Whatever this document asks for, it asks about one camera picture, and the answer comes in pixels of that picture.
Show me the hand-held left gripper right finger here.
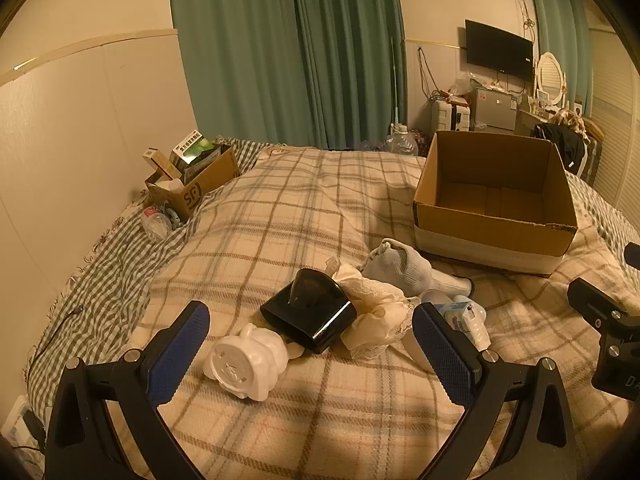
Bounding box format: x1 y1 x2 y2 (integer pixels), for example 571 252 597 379
412 301 574 480

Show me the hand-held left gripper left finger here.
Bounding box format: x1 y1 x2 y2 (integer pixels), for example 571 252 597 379
44 300 211 480

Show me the white tube bottle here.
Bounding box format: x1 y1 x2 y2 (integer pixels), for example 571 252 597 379
422 290 491 352

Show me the white animal figurine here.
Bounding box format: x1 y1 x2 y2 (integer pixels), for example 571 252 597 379
204 322 291 404

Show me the cream lace cloth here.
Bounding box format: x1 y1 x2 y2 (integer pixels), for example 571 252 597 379
325 256 422 361

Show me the grey sock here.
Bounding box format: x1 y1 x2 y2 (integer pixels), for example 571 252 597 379
361 239 434 297

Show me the green checked bedsheet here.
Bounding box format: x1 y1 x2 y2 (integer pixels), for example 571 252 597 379
25 136 640 412

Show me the large open cardboard box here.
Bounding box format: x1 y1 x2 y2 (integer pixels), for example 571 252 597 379
412 130 579 276

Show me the black jacket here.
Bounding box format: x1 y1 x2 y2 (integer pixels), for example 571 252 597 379
532 122 586 171

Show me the clear plastic bottle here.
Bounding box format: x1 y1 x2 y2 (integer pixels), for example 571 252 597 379
140 205 181 241

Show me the white louvred wardrobe door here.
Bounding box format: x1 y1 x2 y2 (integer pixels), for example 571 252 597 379
587 27 640 212

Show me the small cardboard box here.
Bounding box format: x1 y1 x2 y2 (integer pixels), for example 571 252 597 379
144 144 241 224

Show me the white power strip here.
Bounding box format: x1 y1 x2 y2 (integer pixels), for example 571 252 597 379
0 395 37 462

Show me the white oval mirror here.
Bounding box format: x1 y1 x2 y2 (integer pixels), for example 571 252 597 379
534 52 569 109

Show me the tan small carton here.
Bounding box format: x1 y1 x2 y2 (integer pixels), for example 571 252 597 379
143 147 184 182

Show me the grey mini fridge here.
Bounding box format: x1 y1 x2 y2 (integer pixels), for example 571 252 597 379
471 87 519 134

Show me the green printed carton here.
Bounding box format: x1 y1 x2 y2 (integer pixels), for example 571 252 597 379
169 131 224 177

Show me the clear water jug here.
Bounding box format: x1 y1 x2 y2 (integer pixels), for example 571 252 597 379
384 122 420 157

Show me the white suitcase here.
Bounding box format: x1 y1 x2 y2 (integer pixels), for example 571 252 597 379
432 98 474 134

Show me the narrow green curtain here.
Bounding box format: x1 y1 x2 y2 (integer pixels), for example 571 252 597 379
527 0 594 112

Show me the thin white pole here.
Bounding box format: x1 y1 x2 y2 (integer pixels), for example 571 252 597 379
389 37 402 127

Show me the wide green curtain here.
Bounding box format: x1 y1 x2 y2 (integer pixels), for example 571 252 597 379
167 0 407 150

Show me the black cable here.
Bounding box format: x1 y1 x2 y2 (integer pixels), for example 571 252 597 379
22 305 86 397

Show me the black wall television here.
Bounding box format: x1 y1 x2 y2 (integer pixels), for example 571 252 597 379
464 19 535 83

